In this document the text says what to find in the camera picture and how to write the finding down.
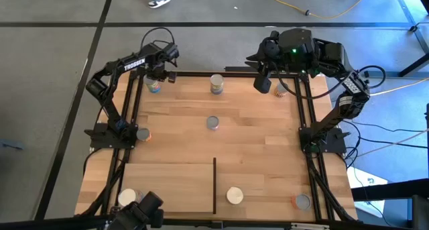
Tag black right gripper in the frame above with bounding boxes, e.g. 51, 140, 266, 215
245, 31, 286, 75

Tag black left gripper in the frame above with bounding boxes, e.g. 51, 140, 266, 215
144, 43, 180, 81

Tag tomato can blue green label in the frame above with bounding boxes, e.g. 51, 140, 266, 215
144, 76, 162, 94

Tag yellow spicy black beans can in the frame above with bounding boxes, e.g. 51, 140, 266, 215
273, 82, 289, 99

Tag peas can blue white label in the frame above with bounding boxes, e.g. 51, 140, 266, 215
210, 73, 225, 96

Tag white red salmon can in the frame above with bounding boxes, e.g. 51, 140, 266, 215
206, 115, 220, 131

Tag silver lidded can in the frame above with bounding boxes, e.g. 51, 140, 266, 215
226, 186, 245, 205
117, 188, 145, 207

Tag teal chevron nuts can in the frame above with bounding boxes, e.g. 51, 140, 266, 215
290, 193, 312, 211

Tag black flat bar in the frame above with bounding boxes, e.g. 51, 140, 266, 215
224, 65, 286, 74

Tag person's shoe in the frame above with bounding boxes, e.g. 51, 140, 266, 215
147, 0, 172, 9

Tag grey metal stand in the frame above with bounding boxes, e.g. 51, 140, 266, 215
365, 0, 429, 79

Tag white box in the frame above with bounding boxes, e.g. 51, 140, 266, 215
347, 166, 389, 218

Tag grey flat object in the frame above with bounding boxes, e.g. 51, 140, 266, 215
0, 138, 25, 151

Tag black rig crossbar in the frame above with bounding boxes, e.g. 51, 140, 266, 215
0, 216, 413, 230

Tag black furniture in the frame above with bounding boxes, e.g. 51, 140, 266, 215
351, 178, 429, 230

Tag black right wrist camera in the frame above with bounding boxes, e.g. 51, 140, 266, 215
253, 74, 273, 95

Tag black table frame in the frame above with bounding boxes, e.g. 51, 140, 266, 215
75, 68, 358, 224

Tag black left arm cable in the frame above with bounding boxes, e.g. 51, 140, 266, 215
139, 27, 176, 53

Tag black right arm cable loop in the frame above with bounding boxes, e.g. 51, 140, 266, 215
357, 64, 387, 89

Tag black shelf side frame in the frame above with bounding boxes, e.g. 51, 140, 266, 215
212, 157, 217, 215

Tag pale yellow extension cable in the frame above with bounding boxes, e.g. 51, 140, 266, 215
368, 77, 429, 97

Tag grey cable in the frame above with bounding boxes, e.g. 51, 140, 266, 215
357, 129, 429, 157

